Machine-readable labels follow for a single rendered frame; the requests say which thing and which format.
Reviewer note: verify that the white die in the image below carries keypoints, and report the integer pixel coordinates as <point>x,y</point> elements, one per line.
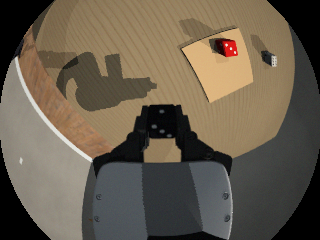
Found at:
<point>270,59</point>

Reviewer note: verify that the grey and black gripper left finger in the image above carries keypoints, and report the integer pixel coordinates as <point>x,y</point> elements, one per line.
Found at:
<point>129,150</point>

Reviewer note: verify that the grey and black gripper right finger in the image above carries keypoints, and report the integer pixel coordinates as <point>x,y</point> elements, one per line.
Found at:
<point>193,148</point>

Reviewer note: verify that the tan flat mat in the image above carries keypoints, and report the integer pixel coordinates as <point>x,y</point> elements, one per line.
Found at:
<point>220,75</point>

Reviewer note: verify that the black die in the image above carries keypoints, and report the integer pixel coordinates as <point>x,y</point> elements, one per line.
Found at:
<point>162,121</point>

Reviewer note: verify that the red die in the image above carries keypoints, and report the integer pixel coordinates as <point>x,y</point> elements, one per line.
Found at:
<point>226,47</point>

